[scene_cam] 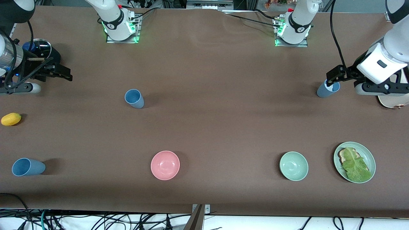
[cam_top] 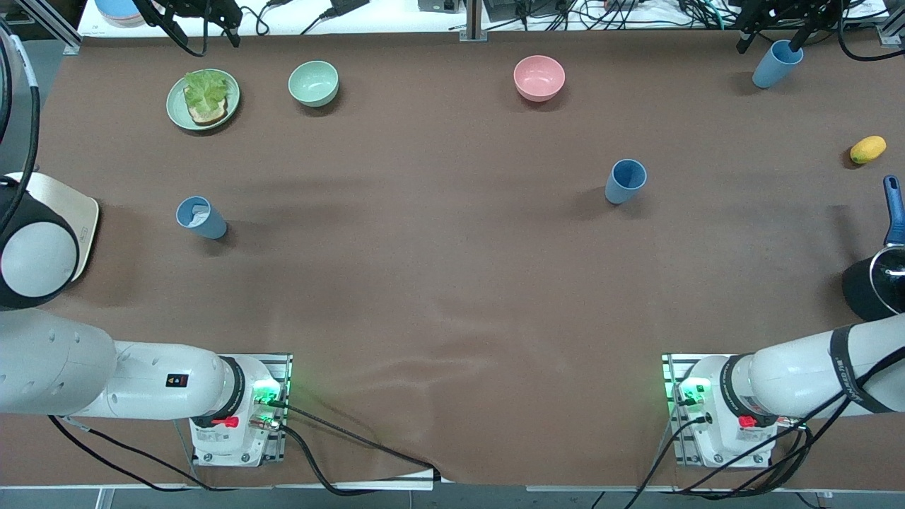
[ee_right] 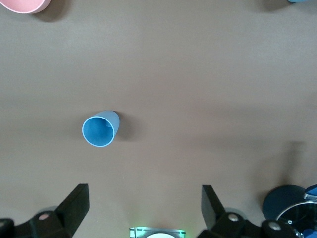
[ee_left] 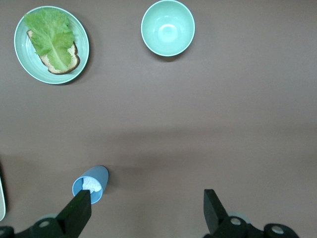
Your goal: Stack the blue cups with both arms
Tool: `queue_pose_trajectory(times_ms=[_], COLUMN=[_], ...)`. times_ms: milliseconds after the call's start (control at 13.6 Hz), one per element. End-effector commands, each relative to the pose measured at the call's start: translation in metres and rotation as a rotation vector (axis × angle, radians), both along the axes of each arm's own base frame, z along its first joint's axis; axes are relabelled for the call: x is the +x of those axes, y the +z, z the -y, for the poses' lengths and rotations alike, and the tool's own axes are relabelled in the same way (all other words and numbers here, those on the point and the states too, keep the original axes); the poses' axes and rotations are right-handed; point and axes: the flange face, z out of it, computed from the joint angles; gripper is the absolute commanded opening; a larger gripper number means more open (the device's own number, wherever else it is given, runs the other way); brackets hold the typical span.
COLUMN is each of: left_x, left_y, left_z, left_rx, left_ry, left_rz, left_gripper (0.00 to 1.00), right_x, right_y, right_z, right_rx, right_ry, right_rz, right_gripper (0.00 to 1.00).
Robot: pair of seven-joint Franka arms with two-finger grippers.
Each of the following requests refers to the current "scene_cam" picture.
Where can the yellow lemon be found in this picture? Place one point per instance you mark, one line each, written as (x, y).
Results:
(11, 119)

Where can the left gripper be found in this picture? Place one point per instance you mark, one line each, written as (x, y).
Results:
(354, 69)

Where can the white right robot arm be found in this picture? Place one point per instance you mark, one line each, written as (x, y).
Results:
(111, 16)

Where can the blue plastic cup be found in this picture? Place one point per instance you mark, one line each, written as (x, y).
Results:
(28, 167)
(135, 99)

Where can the pale green plate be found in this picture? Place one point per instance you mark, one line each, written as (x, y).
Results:
(369, 157)

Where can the green lettuce leaf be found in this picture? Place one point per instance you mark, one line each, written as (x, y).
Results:
(356, 167)

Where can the black pot with glass lid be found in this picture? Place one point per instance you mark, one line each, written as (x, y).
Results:
(41, 48)

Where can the metal base plate left arm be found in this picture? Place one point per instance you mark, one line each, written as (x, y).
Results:
(278, 43)

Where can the metal base plate right arm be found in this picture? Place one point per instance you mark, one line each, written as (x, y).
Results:
(138, 32)

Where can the grey metal table bracket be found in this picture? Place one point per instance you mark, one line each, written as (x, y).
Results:
(198, 218)

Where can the white tissue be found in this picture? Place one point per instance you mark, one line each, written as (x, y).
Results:
(330, 87)

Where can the toast bread slice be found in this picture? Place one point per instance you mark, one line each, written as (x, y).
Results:
(343, 156)

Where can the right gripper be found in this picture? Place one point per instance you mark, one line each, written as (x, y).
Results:
(35, 66)

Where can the silver device box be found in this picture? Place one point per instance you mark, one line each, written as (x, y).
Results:
(209, 4)

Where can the blue cup holding tissue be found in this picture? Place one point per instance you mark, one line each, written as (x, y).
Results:
(323, 92)

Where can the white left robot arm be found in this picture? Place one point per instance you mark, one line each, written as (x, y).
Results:
(300, 19)

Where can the pink bowl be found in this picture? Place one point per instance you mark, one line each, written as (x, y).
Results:
(165, 165)

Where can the cream toaster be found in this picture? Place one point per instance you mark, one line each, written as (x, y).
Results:
(393, 102)

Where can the pale green bowl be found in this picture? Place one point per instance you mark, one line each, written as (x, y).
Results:
(294, 166)

